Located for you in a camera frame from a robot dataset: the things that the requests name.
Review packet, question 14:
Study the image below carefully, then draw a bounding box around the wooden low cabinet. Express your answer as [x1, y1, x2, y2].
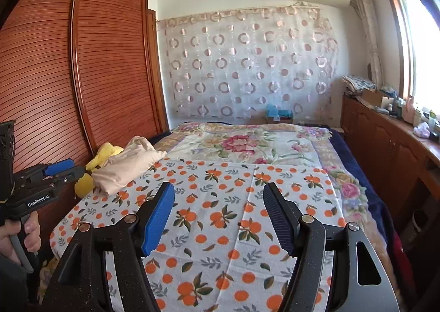
[341, 96, 439, 231]

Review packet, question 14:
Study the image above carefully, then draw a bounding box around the window with wooden frame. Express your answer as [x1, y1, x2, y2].
[390, 0, 439, 115]

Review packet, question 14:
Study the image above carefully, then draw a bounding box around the tied window curtain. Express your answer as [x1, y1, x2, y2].
[356, 0, 383, 88]

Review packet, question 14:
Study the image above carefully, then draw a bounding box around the floral bed quilt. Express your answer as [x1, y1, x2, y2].
[153, 122, 391, 264]

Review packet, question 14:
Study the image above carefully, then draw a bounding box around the brown louvered wardrobe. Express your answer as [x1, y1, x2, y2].
[0, 0, 169, 230]

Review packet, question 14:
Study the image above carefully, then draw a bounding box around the crumpled lilac plastic bag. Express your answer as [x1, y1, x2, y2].
[413, 122, 430, 139]

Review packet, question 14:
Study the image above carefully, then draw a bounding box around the person's left hand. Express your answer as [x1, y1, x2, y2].
[0, 211, 42, 264]

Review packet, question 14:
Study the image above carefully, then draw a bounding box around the navy blue bed sheet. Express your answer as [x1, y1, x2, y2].
[330, 129, 406, 258]

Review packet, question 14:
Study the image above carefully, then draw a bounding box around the circle pattern sheer curtain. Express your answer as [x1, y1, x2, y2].
[157, 3, 339, 124]

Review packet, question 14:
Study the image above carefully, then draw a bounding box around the yellow plush toy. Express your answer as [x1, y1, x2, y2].
[74, 142, 124, 199]

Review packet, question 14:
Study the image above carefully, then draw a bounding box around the beige printed t-shirt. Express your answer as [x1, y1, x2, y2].
[92, 136, 167, 195]

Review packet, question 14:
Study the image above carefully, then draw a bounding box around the folded patterned cloth stack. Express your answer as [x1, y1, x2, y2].
[342, 74, 376, 95]

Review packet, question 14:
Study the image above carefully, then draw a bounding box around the blue box at headboard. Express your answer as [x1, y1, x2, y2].
[265, 104, 294, 124]

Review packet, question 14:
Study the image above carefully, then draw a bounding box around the pink bottle on sill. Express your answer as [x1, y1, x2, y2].
[402, 95, 415, 125]

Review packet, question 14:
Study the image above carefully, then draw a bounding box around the cardboard box on cabinet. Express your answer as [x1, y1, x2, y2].
[361, 89, 392, 108]

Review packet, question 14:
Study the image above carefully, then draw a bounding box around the orange print white blanket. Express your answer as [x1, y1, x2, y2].
[50, 158, 345, 311]

